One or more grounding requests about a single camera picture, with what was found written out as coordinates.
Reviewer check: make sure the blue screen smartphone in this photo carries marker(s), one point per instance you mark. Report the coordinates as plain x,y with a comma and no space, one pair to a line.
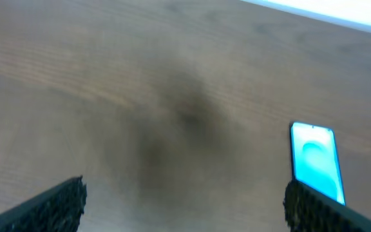
315,160

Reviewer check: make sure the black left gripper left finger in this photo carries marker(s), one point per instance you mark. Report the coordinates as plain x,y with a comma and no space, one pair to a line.
58,209

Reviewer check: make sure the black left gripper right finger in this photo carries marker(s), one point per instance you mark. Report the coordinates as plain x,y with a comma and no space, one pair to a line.
310,211

